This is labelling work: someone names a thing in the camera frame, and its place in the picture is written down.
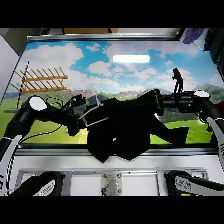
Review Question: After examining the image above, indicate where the white clothes hanger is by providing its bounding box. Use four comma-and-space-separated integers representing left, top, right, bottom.
79, 95, 110, 129

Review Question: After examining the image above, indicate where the black garment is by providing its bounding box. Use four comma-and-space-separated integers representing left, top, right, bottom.
79, 91, 190, 164

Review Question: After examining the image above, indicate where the brown wooden hanger rack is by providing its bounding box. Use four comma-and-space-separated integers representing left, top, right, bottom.
10, 66, 70, 94

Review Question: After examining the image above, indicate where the purple garment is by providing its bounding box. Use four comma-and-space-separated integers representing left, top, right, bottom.
181, 27, 206, 45

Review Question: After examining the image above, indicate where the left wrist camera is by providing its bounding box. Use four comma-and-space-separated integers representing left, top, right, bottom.
66, 94, 87, 109

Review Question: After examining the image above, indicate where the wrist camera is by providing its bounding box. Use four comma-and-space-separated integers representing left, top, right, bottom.
171, 67, 185, 95
66, 94, 87, 109

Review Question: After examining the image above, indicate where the silver frame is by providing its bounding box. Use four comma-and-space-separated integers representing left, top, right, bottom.
9, 33, 224, 197

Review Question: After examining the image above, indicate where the black cable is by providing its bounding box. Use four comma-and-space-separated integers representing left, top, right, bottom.
18, 95, 73, 146

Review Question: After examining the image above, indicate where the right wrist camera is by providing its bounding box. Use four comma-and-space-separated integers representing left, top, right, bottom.
171, 67, 185, 95

